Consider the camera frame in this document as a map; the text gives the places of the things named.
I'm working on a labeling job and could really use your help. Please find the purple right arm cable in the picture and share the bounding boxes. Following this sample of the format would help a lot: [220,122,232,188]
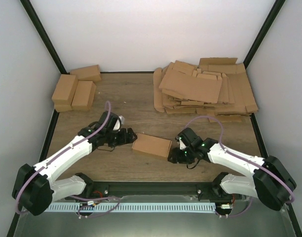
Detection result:
[185,115,297,219]

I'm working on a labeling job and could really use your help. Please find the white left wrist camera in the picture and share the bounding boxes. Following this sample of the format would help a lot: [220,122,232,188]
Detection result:
[114,116,125,130]

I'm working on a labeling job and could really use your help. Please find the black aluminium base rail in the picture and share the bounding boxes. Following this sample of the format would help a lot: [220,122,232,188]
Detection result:
[24,181,285,200]

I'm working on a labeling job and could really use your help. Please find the stack of flat cardboard blanks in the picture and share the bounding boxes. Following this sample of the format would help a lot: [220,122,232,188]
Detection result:
[153,57,259,122]

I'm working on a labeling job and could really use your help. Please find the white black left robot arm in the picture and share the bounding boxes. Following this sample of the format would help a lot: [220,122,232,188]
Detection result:
[12,111,137,216]

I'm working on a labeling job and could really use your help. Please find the black right frame post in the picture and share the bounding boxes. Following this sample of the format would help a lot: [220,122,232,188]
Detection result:
[243,0,285,68]

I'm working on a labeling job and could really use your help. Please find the brown cardboard box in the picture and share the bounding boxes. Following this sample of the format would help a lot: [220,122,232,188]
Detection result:
[132,133,172,160]

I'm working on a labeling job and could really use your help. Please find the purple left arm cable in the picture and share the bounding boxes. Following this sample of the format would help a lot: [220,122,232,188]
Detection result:
[15,101,122,219]

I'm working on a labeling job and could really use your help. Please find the folded cardboard box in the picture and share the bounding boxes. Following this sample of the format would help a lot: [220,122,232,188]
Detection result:
[70,65,102,82]
[52,75,78,105]
[72,81,96,111]

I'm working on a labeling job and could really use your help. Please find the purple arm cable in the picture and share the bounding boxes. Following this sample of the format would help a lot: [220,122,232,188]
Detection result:
[15,101,122,219]
[185,115,297,219]

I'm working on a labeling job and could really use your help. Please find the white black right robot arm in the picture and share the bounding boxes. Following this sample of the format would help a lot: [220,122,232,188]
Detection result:
[168,127,297,211]

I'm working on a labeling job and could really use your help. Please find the black frame post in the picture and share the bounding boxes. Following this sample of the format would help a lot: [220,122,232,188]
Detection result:
[20,0,68,74]
[243,0,285,68]

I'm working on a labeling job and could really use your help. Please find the folded cardboard box back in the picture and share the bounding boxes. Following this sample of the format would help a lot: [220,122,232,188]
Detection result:
[70,65,102,82]

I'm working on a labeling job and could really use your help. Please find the black left frame post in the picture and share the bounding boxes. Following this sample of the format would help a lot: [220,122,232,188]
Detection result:
[20,0,68,74]

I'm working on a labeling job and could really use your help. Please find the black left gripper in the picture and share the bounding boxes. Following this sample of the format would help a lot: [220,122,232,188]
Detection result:
[106,128,138,148]

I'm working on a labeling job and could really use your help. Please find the folded cardboard box left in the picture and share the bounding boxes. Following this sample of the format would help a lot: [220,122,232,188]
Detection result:
[52,75,78,105]

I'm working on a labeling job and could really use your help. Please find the light blue slotted cable duct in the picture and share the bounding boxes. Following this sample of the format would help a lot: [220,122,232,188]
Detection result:
[46,202,216,214]

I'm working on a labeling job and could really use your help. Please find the folded cardboard box middle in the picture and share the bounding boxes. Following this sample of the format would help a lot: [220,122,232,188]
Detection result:
[72,81,96,111]

